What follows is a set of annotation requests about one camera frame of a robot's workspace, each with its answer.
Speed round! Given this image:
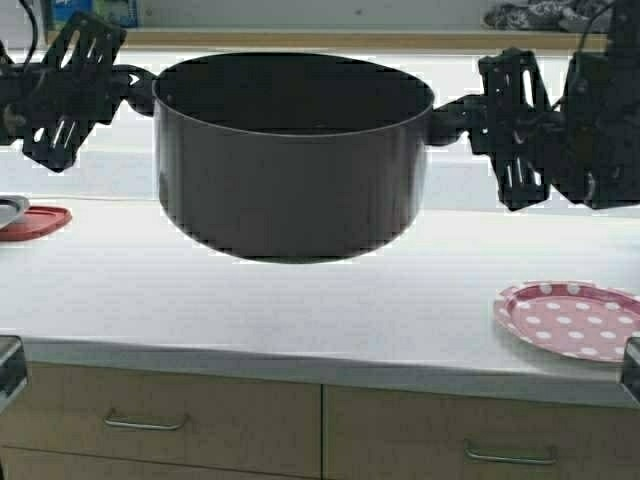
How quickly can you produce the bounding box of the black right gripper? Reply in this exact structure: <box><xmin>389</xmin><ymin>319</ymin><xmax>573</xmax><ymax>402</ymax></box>
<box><xmin>469</xmin><ymin>48</ymin><xmax>639</xmax><ymax>211</ymax></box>

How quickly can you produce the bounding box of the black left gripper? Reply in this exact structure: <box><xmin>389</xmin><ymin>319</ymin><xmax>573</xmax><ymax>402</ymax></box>
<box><xmin>1</xmin><ymin>11</ymin><xmax>127</xmax><ymax>173</ymax></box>

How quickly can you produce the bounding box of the large grey cooking pot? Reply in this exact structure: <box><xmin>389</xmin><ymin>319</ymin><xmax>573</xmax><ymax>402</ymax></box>
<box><xmin>119</xmin><ymin>51</ymin><xmax>471</xmax><ymax>264</ymax></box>

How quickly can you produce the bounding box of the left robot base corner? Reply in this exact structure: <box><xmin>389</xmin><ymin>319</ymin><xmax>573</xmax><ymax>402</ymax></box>
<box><xmin>1</xmin><ymin>335</ymin><xmax>28</xmax><ymax>412</ymax></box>

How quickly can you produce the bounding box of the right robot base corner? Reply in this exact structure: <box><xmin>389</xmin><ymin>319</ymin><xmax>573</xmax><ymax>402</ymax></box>
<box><xmin>621</xmin><ymin>337</ymin><xmax>640</xmax><ymax>403</ymax></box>

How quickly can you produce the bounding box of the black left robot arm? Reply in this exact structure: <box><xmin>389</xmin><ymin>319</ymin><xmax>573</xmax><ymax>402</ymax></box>
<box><xmin>1</xmin><ymin>11</ymin><xmax>565</xmax><ymax>178</ymax></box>

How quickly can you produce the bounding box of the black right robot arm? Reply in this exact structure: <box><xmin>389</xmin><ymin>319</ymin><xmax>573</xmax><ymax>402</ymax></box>
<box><xmin>470</xmin><ymin>1</ymin><xmax>639</xmax><ymax>211</ymax></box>

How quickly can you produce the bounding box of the blue green box on shelf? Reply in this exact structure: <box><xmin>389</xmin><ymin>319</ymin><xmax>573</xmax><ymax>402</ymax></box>
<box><xmin>48</xmin><ymin>0</ymin><xmax>139</xmax><ymax>28</ymax></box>

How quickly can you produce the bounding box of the patterned cloth on shelf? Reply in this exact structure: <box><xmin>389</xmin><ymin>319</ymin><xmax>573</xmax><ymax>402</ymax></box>
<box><xmin>482</xmin><ymin>1</ymin><xmax>613</xmax><ymax>33</ymax></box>

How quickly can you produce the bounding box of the grey metal bowl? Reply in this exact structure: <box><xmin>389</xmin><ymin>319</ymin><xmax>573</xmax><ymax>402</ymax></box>
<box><xmin>0</xmin><ymin>195</ymin><xmax>30</xmax><ymax>228</ymax></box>

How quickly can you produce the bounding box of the red plastic lid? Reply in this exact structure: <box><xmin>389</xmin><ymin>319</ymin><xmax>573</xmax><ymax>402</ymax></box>
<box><xmin>1</xmin><ymin>205</ymin><xmax>73</xmax><ymax>242</ymax></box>

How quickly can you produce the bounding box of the pink polka dot plate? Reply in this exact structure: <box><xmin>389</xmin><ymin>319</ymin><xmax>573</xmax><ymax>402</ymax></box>
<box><xmin>493</xmin><ymin>281</ymin><xmax>639</xmax><ymax>364</ymax></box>

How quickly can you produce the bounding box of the right lower drawer front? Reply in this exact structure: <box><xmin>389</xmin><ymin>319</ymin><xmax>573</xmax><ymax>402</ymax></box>
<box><xmin>323</xmin><ymin>386</ymin><xmax>639</xmax><ymax>479</ymax></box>

